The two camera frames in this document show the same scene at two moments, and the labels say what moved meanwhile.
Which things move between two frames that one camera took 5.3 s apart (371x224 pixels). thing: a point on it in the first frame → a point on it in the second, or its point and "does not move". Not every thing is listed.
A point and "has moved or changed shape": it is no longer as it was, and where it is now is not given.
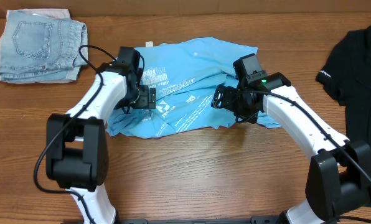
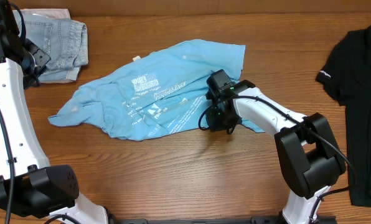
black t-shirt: (354, 72) does not move
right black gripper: (224, 98) → (218, 121)
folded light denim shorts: (40, 47) does not move
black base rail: (261, 219) does not move
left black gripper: (147, 97) → (36, 66)
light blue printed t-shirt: (185, 74) has moved or changed shape
